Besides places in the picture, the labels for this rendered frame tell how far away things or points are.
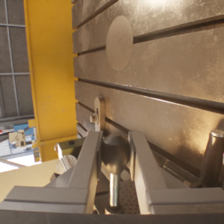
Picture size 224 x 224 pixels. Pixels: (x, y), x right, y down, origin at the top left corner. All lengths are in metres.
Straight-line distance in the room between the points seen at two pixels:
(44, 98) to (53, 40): 0.83
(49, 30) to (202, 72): 2.33
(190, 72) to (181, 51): 0.05
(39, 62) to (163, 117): 2.19
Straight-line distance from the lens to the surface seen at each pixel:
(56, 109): 2.57
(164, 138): 0.47
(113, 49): 0.67
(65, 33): 2.59
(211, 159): 0.27
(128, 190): 0.29
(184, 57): 0.41
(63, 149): 0.74
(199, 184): 0.30
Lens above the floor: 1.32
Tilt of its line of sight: 28 degrees down
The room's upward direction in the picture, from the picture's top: 98 degrees counter-clockwise
